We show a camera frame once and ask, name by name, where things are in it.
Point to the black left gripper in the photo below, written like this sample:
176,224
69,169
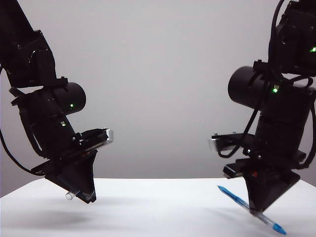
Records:
56,143

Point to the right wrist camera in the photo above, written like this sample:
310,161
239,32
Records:
213,145

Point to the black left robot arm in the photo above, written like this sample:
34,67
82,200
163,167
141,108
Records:
24,49

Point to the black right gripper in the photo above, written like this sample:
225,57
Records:
279,148

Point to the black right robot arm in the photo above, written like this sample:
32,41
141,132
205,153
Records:
247,86

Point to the blue ballpoint pen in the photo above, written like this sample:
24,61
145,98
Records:
232,195

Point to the clear pen cap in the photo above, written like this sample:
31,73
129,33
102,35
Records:
70,195

